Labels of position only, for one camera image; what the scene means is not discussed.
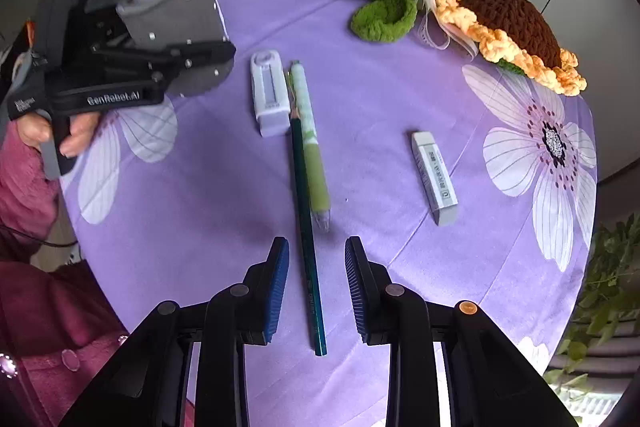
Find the person's pink clothing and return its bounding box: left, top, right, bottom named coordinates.
left=0, top=259, right=132, bottom=427

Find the white eraser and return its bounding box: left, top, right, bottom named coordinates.
left=411, top=131, right=459, bottom=228

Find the green potted plant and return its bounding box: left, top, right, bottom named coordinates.
left=542, top=214, right=640, bottom=408

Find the person's left forearm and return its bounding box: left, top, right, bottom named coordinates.
left=0, top=119, right=63, bottom=240

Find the white correction tape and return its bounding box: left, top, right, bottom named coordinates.
left=250, top=49, right=292, bottom=138

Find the person's left hand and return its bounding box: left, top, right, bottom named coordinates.
left=15, top=107, right=103, bottom=158

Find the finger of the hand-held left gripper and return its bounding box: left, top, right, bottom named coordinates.
left=92, top=38, right=237, bottom=82

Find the dark green pencil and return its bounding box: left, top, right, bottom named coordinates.
left=289, top=104, right=328, bottom=356

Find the crochet sunflower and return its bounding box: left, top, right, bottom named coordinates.
left=432, top=0, right=587, bottom=98

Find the black cable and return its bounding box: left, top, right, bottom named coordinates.
left=0, top=226, right=77, bottom=249

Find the purple floral tablecloth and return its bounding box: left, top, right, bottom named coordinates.
left=60, top=0, right=598, bottom=427

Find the grey felt pen holder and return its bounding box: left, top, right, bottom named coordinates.
left=116, top=0, right=236, bottom=98

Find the green crochet leaf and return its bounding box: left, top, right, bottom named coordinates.
left=350, top=0, right=418, bottom=44

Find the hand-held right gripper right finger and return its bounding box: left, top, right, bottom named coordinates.
left=344, top=236, right=581, bottom=427

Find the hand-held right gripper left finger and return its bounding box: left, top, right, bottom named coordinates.
left=59, top=236, right=291, bottom=427

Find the light green pen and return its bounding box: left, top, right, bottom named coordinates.
left=286, top=61, right=332, bottom=233

